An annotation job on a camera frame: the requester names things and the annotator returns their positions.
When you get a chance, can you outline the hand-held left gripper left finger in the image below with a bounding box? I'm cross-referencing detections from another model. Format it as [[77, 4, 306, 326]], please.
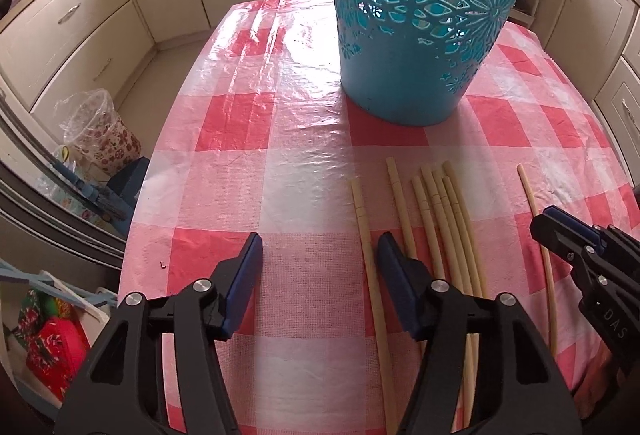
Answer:
[[54, 232, 264, 435]]

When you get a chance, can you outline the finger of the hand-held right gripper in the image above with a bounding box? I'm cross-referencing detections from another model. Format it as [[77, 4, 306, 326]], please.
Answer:
[[530, 206, 604, 264]]

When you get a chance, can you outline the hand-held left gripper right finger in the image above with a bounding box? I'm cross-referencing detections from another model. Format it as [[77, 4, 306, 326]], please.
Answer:
[[376, 232, 583, 435]]

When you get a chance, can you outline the row of beige bamboo chopsticks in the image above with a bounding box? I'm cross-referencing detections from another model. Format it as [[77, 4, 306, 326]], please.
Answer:
[[350, 158, 559, 435]]

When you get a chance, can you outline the teal perforated plastic basket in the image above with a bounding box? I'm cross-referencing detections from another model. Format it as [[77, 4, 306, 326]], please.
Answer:
[[324, 0, 546, 127]]

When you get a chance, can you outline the floral trash bin with bag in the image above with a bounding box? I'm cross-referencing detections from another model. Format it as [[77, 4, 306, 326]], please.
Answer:
[[54, 88, 144, 177]]

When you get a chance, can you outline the red floral bag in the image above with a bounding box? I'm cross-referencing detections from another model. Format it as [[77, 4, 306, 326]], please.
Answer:
[[14, 289, 95, 402]]

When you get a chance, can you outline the grey refrigerator door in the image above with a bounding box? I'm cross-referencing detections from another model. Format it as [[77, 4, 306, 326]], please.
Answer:
[[0, 85, 127, 276]]

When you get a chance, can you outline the cream drawer cabinet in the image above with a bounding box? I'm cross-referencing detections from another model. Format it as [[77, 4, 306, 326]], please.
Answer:
[[0, 0, 157, 116]]

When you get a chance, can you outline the cream cabinet with steel handles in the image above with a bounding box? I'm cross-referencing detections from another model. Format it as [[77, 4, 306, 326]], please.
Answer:
[[530, 0, 640, 158]]

